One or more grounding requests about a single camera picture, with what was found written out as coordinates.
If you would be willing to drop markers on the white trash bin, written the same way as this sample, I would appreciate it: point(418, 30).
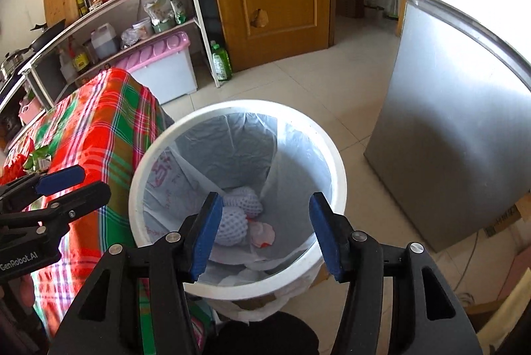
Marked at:
point(236, 192)

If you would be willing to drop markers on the pink plastic basket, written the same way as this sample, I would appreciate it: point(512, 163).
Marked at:
point(29, 109)

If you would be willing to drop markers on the grey refrigerator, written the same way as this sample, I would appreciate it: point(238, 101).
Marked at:
point(452, 141)

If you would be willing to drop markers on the steel pot with lid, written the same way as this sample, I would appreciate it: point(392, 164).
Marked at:
point(11, 62)

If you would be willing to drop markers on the yellow label oil bottle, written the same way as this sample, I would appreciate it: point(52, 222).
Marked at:
point(78, 54)

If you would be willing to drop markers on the white lidded tub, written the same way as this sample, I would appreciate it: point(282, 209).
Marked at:
point(143, 29)

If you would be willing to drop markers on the pink lid storage box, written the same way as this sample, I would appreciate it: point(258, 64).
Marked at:
point(164, 67)

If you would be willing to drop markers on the green leafy vegetable scraps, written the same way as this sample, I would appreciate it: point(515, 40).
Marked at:
point(39, 160)

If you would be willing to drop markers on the white metal kitchen shelf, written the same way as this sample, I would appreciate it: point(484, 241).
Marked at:
point(28, 73)

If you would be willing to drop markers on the green bottle on floor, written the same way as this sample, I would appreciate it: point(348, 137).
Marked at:
point(221, 62)

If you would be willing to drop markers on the white foam fruit net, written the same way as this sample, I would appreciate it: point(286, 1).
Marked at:
point(245, 199)
point(233, 227)

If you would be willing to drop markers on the translucent bin liner bag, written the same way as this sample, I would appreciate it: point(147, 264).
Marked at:
point(232, 172)

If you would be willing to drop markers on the wooden cutting board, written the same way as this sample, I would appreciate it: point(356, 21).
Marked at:
point(57, 10)

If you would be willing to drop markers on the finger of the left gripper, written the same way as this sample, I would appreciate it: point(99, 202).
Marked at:
point(65, 209)
point(22, 192)

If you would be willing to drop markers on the white oil jug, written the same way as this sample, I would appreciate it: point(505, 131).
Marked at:
point(105, 41)

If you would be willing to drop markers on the black frying pan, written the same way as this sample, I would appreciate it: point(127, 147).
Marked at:
point(47, 33)

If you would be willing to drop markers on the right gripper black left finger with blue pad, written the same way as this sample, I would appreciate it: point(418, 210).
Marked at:
point(177, 258)

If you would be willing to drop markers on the plaid tablecloth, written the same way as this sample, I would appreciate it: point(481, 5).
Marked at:
point(88, 301)

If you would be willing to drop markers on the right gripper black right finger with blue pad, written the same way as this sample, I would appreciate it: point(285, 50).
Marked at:
point(353, 257)

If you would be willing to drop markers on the red plastic bag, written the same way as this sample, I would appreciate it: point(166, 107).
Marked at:
point(16, 160)

